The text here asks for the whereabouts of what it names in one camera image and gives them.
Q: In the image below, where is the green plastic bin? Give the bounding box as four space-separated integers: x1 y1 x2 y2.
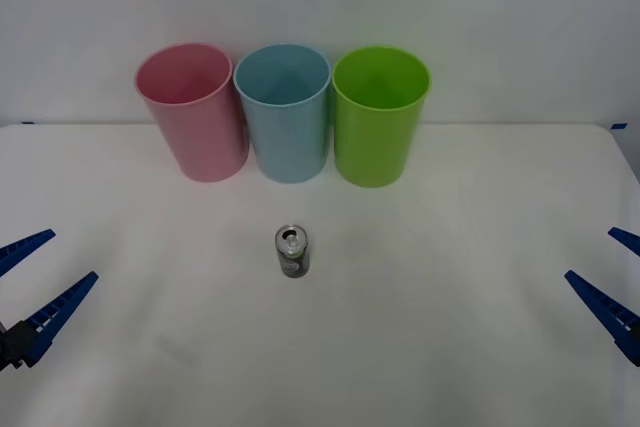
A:
331 45 433 189

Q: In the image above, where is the pale blue plastic bin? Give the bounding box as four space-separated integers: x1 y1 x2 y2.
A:
232 43 333 185

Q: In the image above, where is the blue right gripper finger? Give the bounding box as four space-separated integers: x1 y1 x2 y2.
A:
607 227 640 254
563 270 640 367

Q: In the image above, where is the pink plastic bin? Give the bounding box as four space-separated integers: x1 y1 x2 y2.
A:
133 42 250 184

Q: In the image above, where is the black drink can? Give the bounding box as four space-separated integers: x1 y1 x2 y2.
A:
274 223 312 280

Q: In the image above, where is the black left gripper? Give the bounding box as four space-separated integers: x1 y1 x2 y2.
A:
0 229 100 373

